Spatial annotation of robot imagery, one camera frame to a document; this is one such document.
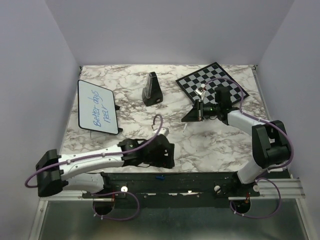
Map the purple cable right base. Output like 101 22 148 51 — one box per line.
229 177 282 218

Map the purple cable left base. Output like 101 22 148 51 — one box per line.
93 191 141 221

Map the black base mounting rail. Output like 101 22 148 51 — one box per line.
96 172 260 209

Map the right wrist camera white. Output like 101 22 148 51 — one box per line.
195 84 206 101

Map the black grey chessboard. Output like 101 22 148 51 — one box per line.
176 62 249 105

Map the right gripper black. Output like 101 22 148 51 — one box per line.
182 99 221 122

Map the black metronome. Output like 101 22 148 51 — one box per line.
142 72 163 107

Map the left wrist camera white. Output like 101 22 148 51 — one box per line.
158 127 170 137

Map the wire whiteboard stand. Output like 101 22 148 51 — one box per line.
89 105 123 139

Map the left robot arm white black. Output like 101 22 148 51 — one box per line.
35 134 175 198

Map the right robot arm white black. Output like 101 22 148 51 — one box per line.
181 84 294 196

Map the whiteboard with black frame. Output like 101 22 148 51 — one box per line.
77 80 120 135

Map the purple cable base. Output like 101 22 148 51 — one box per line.
229 177 282 218
93 191 141 221

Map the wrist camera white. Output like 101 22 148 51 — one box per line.
158 127 170 137
195 84 206 101

